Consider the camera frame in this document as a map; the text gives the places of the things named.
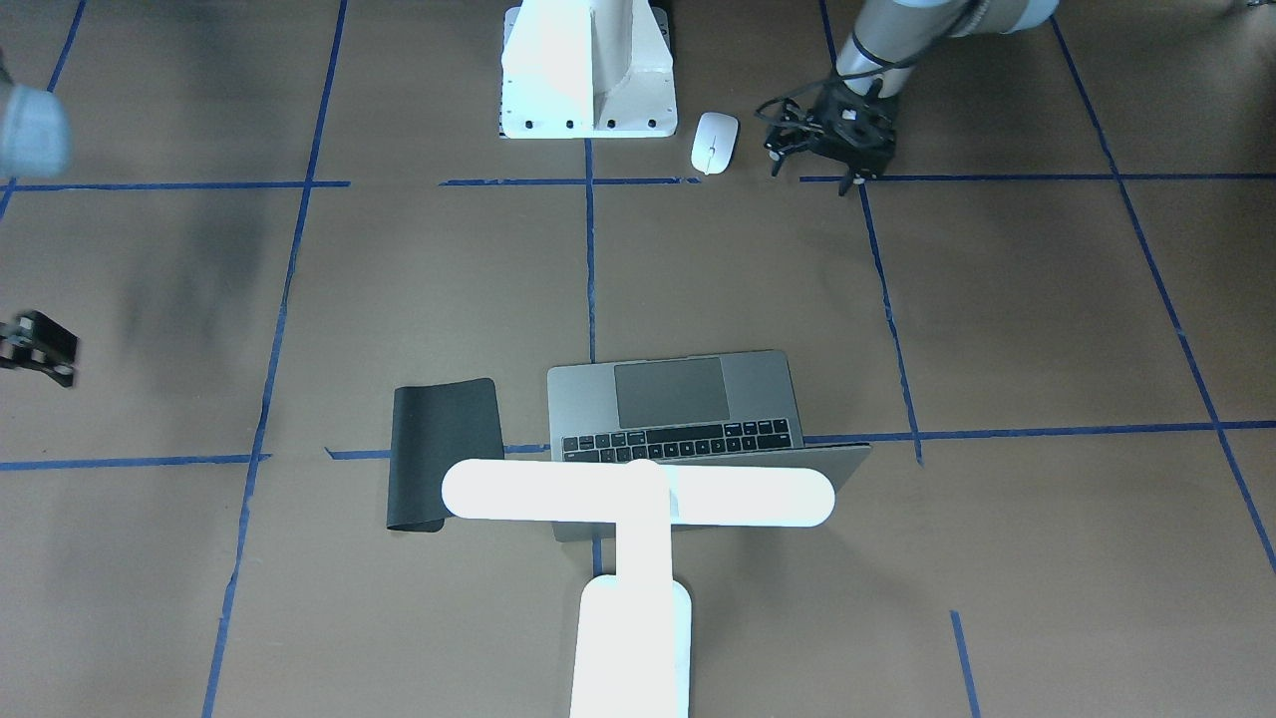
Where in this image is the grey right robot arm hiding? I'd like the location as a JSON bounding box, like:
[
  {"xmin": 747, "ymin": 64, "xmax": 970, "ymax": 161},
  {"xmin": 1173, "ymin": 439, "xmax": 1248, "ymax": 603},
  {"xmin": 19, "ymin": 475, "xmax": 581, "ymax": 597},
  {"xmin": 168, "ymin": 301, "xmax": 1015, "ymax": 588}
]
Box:
[{"xmin": 1, "ymin": 68, "xmax": 79, "ymax": 388}]

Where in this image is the white computer mouse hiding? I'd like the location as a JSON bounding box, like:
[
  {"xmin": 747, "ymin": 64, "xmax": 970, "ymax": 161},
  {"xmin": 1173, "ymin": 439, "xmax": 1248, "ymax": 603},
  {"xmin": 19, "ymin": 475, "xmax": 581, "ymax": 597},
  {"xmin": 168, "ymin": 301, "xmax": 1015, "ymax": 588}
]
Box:
[{"xmin": 690, "ymin": 111, "xmax": 740, "ymax": 176}]

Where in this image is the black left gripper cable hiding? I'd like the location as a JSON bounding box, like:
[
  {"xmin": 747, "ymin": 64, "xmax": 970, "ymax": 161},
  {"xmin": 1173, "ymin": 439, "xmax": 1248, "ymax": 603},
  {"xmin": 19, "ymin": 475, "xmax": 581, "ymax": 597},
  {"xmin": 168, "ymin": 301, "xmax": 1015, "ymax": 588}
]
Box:
[{"xmin": 755, "ymin": 0, "xmax": 988, "ymax": 131}]

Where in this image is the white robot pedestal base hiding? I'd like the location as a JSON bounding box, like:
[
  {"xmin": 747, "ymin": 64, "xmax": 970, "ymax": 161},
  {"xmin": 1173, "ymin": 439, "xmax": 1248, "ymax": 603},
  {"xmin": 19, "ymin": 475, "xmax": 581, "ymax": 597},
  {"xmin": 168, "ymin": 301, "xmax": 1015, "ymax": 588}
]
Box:
[{"xmin": 498, "ymin": 1, "xmax": 679, "ymax": 140}]

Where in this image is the white desk lamp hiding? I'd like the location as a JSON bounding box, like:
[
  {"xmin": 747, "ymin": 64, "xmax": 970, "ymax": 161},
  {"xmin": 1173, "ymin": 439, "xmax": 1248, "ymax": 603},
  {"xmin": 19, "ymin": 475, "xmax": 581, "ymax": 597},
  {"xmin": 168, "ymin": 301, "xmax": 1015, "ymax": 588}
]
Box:
[{"xmin": 441, "ymin": 459, "xmax": 835, "ymax": 717}]

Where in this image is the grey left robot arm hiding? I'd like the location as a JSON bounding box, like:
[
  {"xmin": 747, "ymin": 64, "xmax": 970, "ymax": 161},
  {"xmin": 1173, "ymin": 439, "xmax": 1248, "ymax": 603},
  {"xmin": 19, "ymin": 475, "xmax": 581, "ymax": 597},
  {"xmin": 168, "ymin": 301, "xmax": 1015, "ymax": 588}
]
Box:
[{"xmin": 754, "ymin": 1, "xmax": 1059, "ymax": 195}]

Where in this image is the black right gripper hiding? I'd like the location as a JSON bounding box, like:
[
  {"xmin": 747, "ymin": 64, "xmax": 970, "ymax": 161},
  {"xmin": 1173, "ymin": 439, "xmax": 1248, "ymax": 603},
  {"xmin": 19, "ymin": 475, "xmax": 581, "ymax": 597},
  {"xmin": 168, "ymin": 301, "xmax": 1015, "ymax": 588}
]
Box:
[{"xmin": 1, "ymin": 310, "xmax": 80, "ymax": 388}]

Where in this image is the grey laptop computer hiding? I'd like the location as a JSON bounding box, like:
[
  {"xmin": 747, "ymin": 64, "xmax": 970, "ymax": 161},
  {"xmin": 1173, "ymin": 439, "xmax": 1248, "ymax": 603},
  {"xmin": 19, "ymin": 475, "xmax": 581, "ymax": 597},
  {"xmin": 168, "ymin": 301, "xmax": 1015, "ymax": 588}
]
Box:
[{"xmin": 546, "ymin": 349, "xmax": 873, "ymax": 491}]

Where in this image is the black mouse pad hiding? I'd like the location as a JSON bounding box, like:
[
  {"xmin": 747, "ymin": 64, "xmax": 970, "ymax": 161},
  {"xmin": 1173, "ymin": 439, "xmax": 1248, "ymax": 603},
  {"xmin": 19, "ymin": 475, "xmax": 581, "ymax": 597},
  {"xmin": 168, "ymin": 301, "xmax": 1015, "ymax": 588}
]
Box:
[{"xmin": 387, "ymin": 377, "xmax": 504, "ymax": 533}]

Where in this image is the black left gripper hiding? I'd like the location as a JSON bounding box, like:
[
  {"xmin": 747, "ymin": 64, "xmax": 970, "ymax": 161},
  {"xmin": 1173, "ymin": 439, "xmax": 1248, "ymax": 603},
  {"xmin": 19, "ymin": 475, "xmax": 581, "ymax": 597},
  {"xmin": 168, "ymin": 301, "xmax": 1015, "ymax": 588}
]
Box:
[{"xmin": 763, "ymin": 79, "xmax": 896, "ymax": 196}]

